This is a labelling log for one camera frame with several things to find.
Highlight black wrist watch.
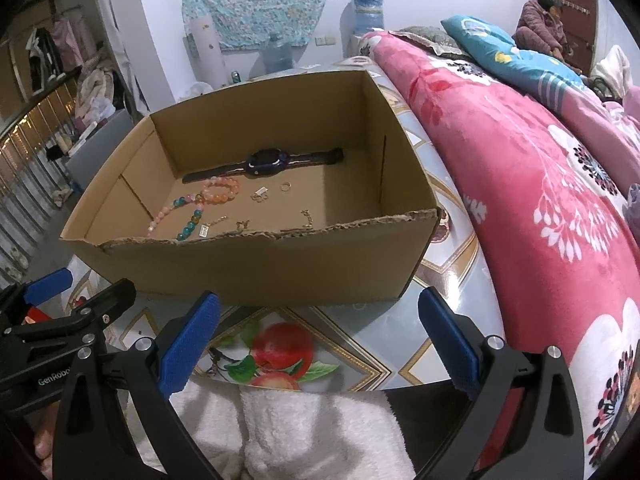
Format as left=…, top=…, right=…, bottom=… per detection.
left=182, top=146, right=346, bottom=184

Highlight blue printed pillow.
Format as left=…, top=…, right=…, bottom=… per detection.
left=441, top=14, right=601, bottom=111

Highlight white plastic bag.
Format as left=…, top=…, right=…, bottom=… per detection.
left=180, top=81, right=213, bottom=106

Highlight metal railing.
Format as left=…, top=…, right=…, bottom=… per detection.
left=0, top=67, right=81, bottom=281

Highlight grey cabinet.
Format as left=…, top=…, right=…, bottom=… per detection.
left=65, top=107, right=138, bottom=191

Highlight white folded cloth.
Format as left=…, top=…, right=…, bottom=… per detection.
left=590, top=44, right=632, bottom=101

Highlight person's left hand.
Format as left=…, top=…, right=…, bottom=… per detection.
left=32, top=405, right=58, bottom=463

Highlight white fuzzy cloth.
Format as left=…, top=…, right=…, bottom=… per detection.
left=135, top=380, right=406, bottom=480

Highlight pink floral blanket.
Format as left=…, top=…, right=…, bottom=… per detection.
left=360, top=30, right=640, bottom=476

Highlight white standing air conditioner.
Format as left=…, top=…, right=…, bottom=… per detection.
left=191, top=15, right=228, bottom=92

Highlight pink and teal bead bracelet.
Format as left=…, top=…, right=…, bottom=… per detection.
left=146, top=195, right=207, bottom=242

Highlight pile of clothes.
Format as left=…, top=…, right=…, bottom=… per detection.
left=75, top=55, right=131, bottom=131

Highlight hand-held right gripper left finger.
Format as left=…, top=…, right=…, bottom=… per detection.
left=52, top=290, right=223, bottom=480

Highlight blue water jug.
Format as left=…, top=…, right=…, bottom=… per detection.
left=264, top=32, right=296, bottom=75
left=350, top=0, right=386, bottom=36

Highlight brown cardboard box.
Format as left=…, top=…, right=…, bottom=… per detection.
left=60, top=70, right=443, bottom=308

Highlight thin gold chain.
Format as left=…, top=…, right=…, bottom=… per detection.
left=207, top=215, right=251, bottom=233
left=280, top=208, right=316, bottom=233

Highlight hanging clothes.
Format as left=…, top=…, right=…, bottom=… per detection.
left=25, top=15, right=96, bottom=96

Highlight blue floral hanging cloth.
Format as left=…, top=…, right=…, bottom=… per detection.
left=181, top=0, right=341, bottom=51

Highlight grey lace pillow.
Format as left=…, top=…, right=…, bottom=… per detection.
left=390, top=25, right=473, bottom=61

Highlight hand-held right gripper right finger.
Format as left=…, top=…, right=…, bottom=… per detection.
left=417, top=286, right=586, bottom=480

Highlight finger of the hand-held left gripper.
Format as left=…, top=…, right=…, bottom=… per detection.
left=22, top=267, right=73, bottom=306
left=65, top=279, right=137, bottom=341

